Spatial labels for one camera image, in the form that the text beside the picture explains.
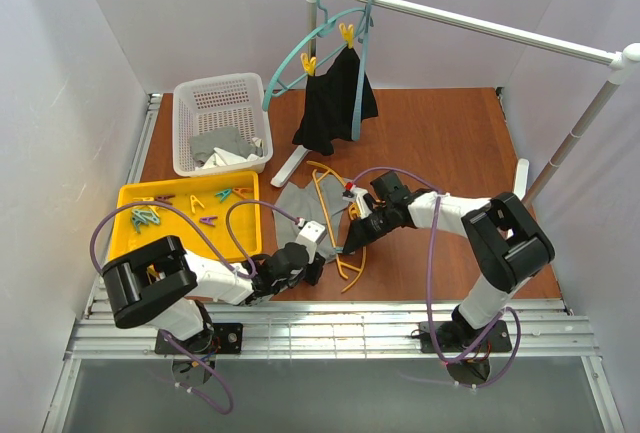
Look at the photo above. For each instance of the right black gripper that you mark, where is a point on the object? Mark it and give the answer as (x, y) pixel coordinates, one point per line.
(369, 223)

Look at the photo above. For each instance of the grey underwear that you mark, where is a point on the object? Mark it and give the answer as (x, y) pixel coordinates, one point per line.
(304, 202)

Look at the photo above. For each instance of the yellow hanger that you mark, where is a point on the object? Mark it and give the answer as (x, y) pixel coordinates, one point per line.
(348, 272)

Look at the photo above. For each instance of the grey-blue hanger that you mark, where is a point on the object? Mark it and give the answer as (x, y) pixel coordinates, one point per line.
(360, 84)

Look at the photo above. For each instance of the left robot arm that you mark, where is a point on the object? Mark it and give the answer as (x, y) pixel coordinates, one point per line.
(163, 285)

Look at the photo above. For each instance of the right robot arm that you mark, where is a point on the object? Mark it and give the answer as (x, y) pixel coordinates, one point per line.
(508, 244)

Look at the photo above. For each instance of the black underwear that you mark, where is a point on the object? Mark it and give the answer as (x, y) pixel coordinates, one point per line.
(329, 105)

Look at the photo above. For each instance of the teal hanger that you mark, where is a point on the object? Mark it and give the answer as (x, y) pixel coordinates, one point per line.
(321, 25)

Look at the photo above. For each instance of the orange clothespin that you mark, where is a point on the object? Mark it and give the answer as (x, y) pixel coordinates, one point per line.
(243, 193)

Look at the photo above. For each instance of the yellow tray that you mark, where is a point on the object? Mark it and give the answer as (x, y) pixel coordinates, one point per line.
(237, 230)

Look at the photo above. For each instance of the teal clothespin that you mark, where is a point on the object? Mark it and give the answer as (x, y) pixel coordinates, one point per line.
(223, 194)
(144, 217)

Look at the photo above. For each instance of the purple clothespin lower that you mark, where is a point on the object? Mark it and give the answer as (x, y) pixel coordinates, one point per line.
(208, 220)

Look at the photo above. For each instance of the purple clothespin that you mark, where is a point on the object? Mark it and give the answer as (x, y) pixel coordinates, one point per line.
(164, 199)
(208, 220)

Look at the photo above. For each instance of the yellow clothespin in tray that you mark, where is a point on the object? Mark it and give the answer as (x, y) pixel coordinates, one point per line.
(195, 204)

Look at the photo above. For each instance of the white cloth in basket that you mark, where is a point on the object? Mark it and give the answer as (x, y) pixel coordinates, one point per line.
(238, 153)

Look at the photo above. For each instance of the dark grey cloth in basket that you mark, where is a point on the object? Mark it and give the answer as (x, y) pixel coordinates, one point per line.
(222, 137)

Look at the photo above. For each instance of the white laundry basket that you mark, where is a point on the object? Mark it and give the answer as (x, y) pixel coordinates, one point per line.
(231, 103)

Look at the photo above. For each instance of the teal clothespin left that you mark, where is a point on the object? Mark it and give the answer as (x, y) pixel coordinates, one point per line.
(144, 217)

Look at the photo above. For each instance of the yellow clothespin left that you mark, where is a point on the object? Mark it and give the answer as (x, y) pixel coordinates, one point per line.
(309, 64)

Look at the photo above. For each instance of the yellow clothespin right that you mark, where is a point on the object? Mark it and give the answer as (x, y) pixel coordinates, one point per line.
(347, 32)

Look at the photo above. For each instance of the white clothes rack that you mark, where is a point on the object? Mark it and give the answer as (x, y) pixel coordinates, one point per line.
(467, 141)

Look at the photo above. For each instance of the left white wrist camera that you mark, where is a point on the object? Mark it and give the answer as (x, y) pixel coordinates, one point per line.
(310, 236)

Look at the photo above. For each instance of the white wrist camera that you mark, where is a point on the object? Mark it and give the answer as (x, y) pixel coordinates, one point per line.
(359, 199)
(310, 236)

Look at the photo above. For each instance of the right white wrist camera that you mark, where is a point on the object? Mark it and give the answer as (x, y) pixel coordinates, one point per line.
(359, 199)

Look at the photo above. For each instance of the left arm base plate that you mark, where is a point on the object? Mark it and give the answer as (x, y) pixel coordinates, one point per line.
(209, 339)

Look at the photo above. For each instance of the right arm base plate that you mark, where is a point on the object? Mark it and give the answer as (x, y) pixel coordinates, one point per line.
(497, 340)

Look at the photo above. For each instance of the aluminium rail frame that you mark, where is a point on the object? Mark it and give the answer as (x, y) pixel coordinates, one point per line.
(342, 367)

